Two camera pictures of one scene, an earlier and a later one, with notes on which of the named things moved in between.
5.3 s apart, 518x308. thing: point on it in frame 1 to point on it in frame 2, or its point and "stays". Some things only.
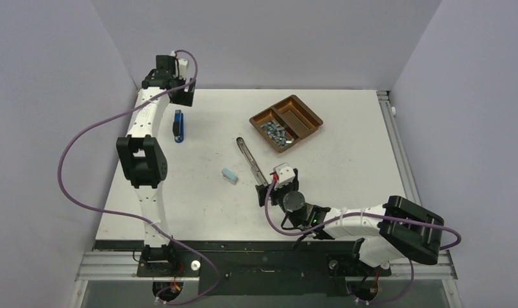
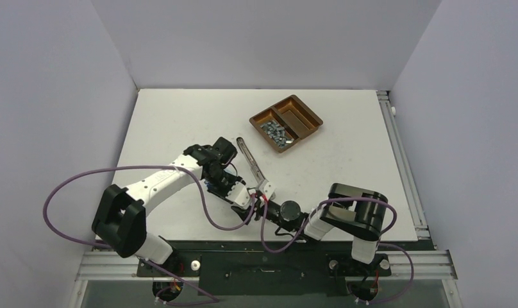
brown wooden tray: (286, 122) stays
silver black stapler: (256, 173) stays
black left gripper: (185, 98) to (224, 194)
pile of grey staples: (277, 132) stays
